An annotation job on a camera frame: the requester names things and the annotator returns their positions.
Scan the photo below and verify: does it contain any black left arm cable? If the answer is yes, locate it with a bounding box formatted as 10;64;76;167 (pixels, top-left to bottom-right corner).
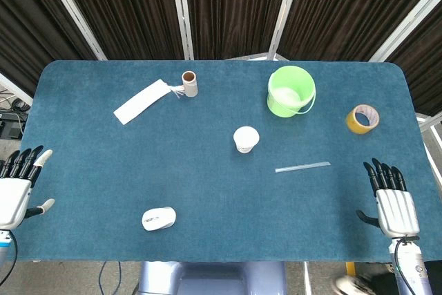
0;231;18;287

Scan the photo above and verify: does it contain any black floor cable bundle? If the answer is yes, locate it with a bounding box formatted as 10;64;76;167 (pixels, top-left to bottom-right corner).
0;96;30;113

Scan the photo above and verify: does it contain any brown cardboard tube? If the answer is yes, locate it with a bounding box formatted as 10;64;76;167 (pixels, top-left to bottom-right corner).
181;70;199;98

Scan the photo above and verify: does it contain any lavender robot base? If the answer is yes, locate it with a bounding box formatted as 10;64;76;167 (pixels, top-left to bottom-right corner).
137;260;287;295

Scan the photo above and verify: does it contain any green plastic bucket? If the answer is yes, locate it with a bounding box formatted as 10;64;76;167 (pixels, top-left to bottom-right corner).
267;65;317;117

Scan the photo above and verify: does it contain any white computer mouse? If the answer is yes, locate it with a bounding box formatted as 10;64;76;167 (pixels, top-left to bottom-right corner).
142;206;177;232

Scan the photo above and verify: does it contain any white paper cup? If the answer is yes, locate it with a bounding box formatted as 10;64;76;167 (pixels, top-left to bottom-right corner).
233;126;260;154

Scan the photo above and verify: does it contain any white table leg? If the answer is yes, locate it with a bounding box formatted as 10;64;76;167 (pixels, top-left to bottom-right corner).
302;261;312;295

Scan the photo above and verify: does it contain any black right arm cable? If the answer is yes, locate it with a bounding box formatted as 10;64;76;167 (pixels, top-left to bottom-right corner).
394;237;417;295

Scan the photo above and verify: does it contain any black floor equipment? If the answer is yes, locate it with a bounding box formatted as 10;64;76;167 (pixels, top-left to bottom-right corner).
0;111;26;140

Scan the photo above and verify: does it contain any transparent plastic straw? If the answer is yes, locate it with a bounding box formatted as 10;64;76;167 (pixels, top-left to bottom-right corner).
275;161;332;173

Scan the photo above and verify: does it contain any yellow packing tape roll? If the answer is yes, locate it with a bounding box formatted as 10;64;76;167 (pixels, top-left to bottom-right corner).
345;104;381;135

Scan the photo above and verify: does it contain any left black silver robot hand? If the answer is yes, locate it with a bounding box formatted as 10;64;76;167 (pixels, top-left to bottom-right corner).
0;145;56;231

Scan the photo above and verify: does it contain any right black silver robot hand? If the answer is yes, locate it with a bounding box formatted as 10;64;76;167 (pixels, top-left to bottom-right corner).
355;158;421;240

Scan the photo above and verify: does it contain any white shoe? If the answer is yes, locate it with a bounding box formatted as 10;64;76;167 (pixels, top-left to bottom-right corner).
331;275;372;295

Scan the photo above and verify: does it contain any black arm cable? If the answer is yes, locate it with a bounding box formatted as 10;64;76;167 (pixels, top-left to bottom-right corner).
394;237;417;295
0;231;18;287

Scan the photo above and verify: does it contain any white paper strip with tassel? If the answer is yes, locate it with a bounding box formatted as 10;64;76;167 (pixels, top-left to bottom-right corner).
113;79;184;125

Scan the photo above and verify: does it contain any white partition post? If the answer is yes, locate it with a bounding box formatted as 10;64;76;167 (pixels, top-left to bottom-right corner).
0;73;35;106
168;0;195;61
368;0;442;63
267;0;305;61
37;0;107;61

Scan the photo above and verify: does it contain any dark brown curtain panel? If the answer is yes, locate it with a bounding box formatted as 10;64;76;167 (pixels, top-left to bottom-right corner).
276;0;442;63
385;4;442;116
0;0;99;97
53;0;186;61
182;0;294;60

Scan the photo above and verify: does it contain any blue floor cable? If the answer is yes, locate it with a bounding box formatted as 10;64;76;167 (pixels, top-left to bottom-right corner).
97;260;122;295

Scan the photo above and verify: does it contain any blue felt table cover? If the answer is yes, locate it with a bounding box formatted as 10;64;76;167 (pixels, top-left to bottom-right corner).
15;59;434;263

